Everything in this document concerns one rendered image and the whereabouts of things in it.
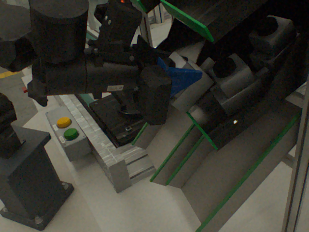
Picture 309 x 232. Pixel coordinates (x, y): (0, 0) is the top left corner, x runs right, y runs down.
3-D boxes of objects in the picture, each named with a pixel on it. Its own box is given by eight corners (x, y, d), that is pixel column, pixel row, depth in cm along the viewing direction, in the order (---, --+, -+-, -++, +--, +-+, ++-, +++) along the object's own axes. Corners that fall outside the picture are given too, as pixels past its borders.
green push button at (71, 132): (67, 144, 88) (65, 138, 87) (63, 137, 91) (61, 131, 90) (80, 137, 90) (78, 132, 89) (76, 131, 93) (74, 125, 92)
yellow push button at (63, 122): (60, 131, 94) (58, 126, 92) (57, 125, 97) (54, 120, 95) (73, 126, 95) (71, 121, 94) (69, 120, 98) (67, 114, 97)
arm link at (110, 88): (96, 133, 34) (97, 82, 31) (74, 64, 49) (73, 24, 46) (166, 126, 37) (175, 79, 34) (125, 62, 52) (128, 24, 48)
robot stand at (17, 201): (0, 216, 83) (-37, 163, 71) (35, 176, 93) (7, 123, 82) (42, 231, 77) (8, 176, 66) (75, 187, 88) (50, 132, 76)
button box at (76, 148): (70, 162, 90) (63, 146, 86) (50, 127, 106) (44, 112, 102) (92, 152, 92) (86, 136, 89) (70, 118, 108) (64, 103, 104)
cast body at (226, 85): (228, 117, 46) (208, 86, 42) (217, 100, 49) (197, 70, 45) (279, 85, 45) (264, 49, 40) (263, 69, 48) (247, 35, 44)
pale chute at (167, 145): (166, 186, 66) (149, 182, 64) (146, 149, 77) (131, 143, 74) (252, 76, 58) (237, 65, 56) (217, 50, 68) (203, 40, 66)
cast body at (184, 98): (184, 114, 46) (152, 91, 42) (173, 99, 50) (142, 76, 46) (225, 71, 45) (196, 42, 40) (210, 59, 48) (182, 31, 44)
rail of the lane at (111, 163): (117, 193, 84) (107, 164, 77) (38, 73, 149) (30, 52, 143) (135, 183, 85) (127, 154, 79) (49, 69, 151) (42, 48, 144)
